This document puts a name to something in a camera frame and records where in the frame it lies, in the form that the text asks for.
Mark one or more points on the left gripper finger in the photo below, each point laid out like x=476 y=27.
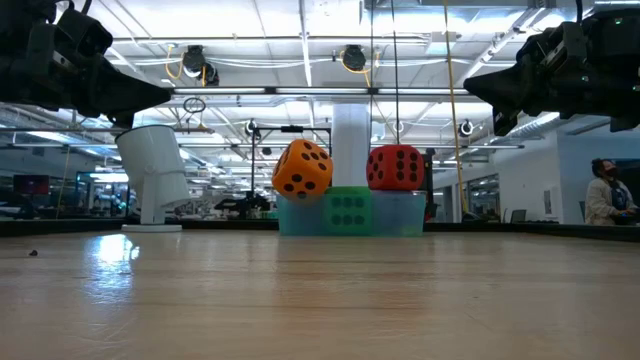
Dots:
x=130 y=82
x=125 y=102

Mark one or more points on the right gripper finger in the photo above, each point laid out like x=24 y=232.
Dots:
x=510 y=102
x=510 y=77

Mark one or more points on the large red foam die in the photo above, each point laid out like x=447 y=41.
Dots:
x=395 y=167

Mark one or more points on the large orange foam die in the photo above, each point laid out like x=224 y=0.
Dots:
x=302 y=170

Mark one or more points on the large green foam die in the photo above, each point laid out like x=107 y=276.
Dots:
x=347 y=211

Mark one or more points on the white cylindrical lamp on stand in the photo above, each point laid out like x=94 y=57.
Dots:
x=150 y=160

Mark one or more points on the black monitor screen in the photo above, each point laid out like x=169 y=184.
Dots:
x=632 y=175

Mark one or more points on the black computer case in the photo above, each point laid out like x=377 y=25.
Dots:
x=430 y=170

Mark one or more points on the person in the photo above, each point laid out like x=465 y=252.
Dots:
x=607 y=200

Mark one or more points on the dark office chair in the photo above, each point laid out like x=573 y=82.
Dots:
x=518 y=216

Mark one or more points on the white building column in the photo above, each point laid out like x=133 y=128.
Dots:
x=351 y=145

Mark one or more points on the teal translucent plastic bin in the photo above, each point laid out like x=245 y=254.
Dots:
x=300 y=220

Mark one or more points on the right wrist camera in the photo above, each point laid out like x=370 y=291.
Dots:
x=560 y=47

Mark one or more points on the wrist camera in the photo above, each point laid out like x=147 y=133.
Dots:
x=85 y=32
x=560 y=47

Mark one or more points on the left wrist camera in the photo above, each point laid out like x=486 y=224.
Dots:
x=85 y=32

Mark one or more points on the black aluminium table frame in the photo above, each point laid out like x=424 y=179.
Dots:
x=500 y=229

